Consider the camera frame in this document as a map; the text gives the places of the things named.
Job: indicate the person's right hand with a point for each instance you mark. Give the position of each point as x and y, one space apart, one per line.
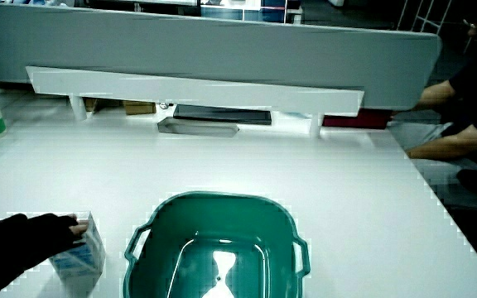
50 232

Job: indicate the white blue milk carton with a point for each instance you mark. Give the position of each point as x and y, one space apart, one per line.
86 257

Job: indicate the green plastic basket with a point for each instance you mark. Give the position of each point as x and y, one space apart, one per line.
168 248

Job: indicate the brown cardboard box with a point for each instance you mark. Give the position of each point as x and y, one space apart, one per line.
139 107

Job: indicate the grey metal tray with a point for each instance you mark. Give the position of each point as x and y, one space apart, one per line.
197 127

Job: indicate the white desk shelf riser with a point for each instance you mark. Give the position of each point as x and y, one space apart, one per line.
189 92

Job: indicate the black flat tablet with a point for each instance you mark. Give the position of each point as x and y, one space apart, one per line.
222 114

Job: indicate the grey partition panel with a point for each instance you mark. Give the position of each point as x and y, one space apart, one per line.
222 45

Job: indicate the dark red box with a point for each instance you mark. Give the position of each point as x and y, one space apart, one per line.
358 120

